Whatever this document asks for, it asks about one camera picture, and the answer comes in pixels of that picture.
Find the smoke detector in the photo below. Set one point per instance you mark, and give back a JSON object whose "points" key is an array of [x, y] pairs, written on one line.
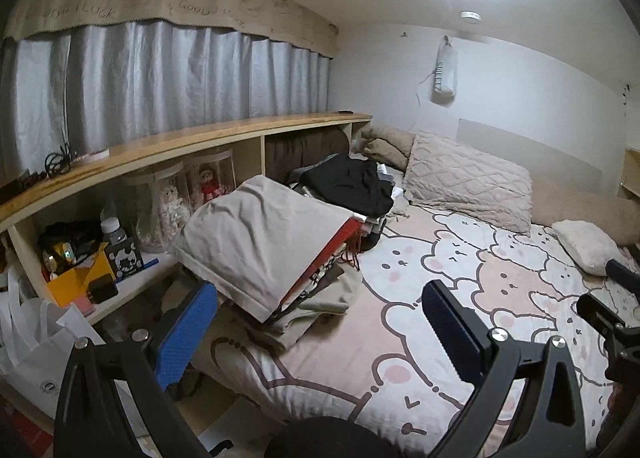
{"points": [[470, 16]]}

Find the long beige bolster cushion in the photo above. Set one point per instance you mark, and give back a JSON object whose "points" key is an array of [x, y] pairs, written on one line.
{"points": [[618, 217]]}

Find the plastic bottle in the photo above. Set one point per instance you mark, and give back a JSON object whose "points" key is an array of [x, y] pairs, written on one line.
{"points": [[112, 230]]}

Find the white plastic bag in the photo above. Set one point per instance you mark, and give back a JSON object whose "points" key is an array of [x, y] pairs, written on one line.
{"points": [[37, 338]]}

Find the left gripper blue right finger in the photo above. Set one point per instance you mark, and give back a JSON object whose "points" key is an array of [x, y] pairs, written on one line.
{"points": [[459, 330]]}

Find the small white fluffy pillow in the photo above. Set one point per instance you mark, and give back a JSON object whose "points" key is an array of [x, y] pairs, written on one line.
{"points": [[588, 245]]}

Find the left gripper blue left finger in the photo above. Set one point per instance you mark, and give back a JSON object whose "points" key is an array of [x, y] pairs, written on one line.
{"points": [[180, 332]]}

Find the bear print bed sheet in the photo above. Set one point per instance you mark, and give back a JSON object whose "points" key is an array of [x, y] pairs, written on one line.
{"points": [[382, 366]]}

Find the beige garment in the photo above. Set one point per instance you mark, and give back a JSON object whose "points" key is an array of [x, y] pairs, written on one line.
{"points": [[256, 242]]}

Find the clear jar with doll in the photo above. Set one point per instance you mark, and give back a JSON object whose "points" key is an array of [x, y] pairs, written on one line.
{"points": [[210, 174]]}

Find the red tasselled cloth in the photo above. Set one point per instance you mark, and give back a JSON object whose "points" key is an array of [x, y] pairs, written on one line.
{"points": [[343, 247]]}

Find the yellow storage box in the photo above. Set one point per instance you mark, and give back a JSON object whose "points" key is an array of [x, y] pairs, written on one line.
{"points": [[73, 283]]}

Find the grey window curtain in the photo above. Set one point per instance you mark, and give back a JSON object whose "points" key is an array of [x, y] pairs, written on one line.
{"points": [[102, 86]]}

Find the crumpled beige pillows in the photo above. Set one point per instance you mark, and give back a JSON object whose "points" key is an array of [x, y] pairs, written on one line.
{"points": [[385, 144]]}

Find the clear jar with white toy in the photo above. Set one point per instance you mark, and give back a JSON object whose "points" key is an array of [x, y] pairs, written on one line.
{"points": [[159, 204]]}

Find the large quilted beige pillow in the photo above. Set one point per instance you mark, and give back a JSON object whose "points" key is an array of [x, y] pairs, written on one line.
{"points": [[447, 175]]}

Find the beige curtain valance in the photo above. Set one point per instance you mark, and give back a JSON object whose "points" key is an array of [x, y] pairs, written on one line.
{"points": [[279, 20]]}

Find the pile of dark clothes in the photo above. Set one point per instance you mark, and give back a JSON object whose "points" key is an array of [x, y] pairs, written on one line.
{"points": [[359, 186]]}

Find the beige folded blanket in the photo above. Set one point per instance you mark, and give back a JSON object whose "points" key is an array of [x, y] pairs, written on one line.
{"points": [[337, 291]]}

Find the wooden side shelf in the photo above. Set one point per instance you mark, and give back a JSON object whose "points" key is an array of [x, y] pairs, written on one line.
{"points": [[147, 160]]}

